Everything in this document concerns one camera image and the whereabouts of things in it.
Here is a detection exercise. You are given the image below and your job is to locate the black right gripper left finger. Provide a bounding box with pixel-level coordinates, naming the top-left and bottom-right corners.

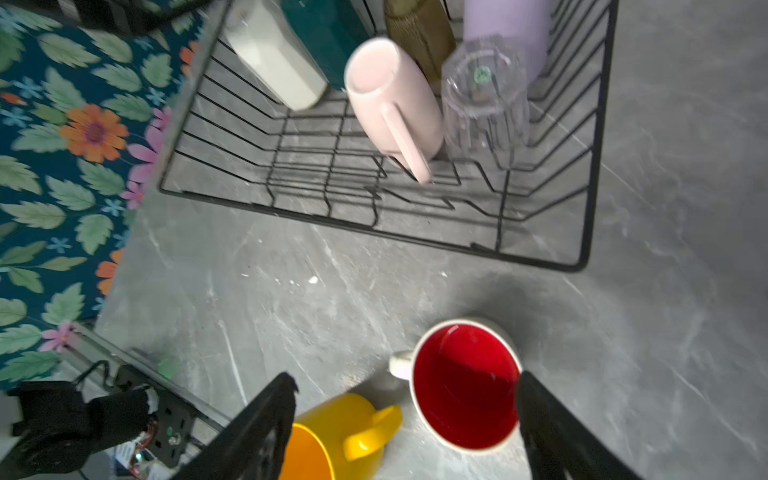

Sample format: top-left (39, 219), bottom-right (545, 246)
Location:
top-left (174, 372), bottom-right (298, 479)

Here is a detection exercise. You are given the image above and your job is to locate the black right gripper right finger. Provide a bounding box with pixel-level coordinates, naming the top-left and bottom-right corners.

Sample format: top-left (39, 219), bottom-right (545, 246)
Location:
top-left (515, 371), bottom-right (640, 480)

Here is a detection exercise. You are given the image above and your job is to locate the clear glass cup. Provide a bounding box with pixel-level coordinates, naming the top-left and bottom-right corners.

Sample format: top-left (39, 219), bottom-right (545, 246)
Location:
top-left (441, 35), bottom-right (529, 171)

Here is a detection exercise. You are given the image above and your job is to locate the cream mug pink handle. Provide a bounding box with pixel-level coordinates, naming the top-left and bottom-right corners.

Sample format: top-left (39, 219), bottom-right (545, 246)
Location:
top-left (344, 37), bottom-right (444, 184)

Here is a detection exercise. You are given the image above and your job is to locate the dark green mug white inside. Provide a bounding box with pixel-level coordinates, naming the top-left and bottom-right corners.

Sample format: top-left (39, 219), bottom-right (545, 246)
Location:
top-left (281, 0), bottom-right (370, 91)

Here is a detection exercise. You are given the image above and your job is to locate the lilac plastic cup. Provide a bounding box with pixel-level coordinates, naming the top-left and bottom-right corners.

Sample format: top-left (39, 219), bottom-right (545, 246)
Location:
top-left (463, 0), bottom-right (552, 84)

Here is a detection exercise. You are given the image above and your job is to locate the amber textured glass cup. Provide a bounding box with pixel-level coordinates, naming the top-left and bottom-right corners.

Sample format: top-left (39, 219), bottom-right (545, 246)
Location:
top-left (383, 0), bottom-right (456, 94)

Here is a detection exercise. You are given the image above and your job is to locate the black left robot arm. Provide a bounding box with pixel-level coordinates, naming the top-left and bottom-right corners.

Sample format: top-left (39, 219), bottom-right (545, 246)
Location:
top-left (1, 381), bottom-right (159, 479)

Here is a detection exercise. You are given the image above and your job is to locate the yellow mug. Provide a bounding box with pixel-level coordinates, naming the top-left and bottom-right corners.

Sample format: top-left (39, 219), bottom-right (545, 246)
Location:
top-left (280, 393), bottom-right (403, 480)

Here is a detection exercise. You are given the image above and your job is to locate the white mug red inside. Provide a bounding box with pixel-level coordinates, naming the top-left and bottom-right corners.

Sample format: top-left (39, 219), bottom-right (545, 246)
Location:
top-left (388, 317), bottom-right (524, 455)

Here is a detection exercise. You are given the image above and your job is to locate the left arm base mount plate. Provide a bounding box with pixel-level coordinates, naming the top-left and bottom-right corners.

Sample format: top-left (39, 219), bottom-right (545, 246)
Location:
top-left (115, 365), bottom-right (196, 469)

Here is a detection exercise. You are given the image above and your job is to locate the black wire dish rack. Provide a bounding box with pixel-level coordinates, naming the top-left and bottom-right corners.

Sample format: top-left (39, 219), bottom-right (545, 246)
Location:
top-left (158, 1), bottom-right (619, 272)

